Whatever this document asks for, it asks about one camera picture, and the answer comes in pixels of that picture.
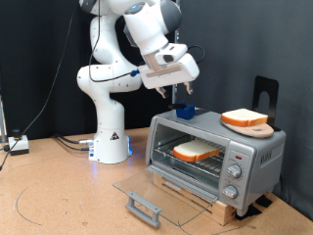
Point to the silver toaster oven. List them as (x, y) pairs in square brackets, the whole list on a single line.
[(267, 156)]

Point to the tall metal frame pole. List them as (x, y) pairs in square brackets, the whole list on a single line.
[(174, 96)]

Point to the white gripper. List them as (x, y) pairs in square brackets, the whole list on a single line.
[(176, 76)]

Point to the wooden slatted crate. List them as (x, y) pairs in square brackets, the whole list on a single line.
[(225, 212)]

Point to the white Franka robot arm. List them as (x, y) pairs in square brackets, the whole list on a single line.
[(109, 130)]

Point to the silver oven knob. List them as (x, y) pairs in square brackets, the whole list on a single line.
[(234, 170), (230, 191)]

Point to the round wooden board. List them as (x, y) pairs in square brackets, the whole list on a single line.
[(257, 131)]

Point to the black curtain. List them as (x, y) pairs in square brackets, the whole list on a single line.
[(26, 65)]

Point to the spatula with blue grip block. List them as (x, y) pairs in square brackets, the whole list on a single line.
[(186, 111)]

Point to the white box with black button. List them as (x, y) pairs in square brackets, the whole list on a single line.
[(18, 143)]

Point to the white bread slice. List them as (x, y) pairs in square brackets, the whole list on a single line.
[(243, 117), (195, 150)]

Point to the black metal bookend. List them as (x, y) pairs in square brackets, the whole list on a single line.
[(260, 84)]

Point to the short metal pole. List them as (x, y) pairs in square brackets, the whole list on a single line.
[(2, 120)]

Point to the grey curtain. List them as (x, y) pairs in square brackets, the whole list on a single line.
[(244, 39)]

